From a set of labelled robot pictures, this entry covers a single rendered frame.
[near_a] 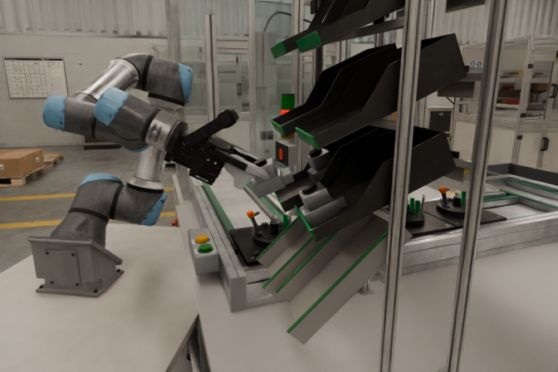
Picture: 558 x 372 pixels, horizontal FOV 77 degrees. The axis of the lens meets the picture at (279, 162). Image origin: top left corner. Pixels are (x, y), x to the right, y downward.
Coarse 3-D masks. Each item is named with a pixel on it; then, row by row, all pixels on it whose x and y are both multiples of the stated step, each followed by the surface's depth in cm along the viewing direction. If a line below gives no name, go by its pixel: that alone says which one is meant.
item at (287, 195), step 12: (360, 132) 87; (372, 132) 74; (384, 132) 74; (336, 144) 86; (348, 144) 73; (360, 144) 74; (336, 156) 74; (348, 156) 74; (336, 168) 74; (300, 180) 87; (324, 180) 74; (276, 192) 86; (288, 192) 83; (288, 204) 74
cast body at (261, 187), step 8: (256, 160) 75; (264, 160) 73; (272, 160) 75; (264, 168) 72; (272, 168) 72; (256, 176) 73; (272, 176) 73; (280, 176) 73; (288, 176) 75; (256, 184) 74; (264, 184) 73; (272, 184) 73; (280, 184) 73; (256, 192) 74; (264, 192) 74; (272, 192) 74
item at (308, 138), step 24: (432, 48) 57; (456, 48) 57; (360, 72) 68; (384, 72) 56; (432, 72) 57; (456, 72) 58; (360, 96) 69; (384, 96) 57; (312, 120) 69; (336, 120) 68; (360, 120) 57; (312, 144) 59
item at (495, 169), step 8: (488, 168) 267; (496, 168) 269; (504, 168) 272; (512, 168) 272; (520, 168) 266; (528, 168) 260; (520, 176) 266; (528, 176) 260; (536, 176) 255; (544, 176) 250; (552, 176) 245; (552, 184) 245
